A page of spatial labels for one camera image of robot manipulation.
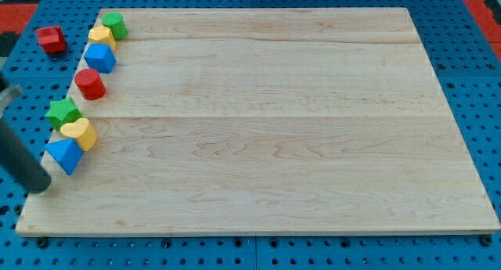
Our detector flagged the yellow heart block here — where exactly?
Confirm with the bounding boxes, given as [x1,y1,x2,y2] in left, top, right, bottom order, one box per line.
[59,117,98,152]

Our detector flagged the blue cube block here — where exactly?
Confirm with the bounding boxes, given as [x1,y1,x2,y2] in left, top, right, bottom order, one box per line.
[84,43,116,74]

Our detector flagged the green star block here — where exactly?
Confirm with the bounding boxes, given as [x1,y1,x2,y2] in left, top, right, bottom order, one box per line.
[45,96,83,131]

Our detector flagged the wooden board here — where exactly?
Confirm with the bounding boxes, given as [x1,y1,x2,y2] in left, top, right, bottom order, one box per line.
[16,8,500,237]

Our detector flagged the blue triangle block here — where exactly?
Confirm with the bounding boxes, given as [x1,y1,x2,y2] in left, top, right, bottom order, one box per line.
[45,139,84,175]

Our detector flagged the red cylinder block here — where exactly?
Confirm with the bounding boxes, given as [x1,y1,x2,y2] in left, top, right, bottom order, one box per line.
[74,68,106,100]

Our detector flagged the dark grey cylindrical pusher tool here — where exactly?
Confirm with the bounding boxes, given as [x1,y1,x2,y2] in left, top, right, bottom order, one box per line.
[1,120,52,193]

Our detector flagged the yellow hexagon block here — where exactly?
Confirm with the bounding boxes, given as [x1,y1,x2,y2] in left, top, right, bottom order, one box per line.
[88,26,117,51]

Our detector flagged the green cylinder block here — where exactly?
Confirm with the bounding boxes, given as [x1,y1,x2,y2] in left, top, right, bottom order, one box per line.
[102,12,128,41]

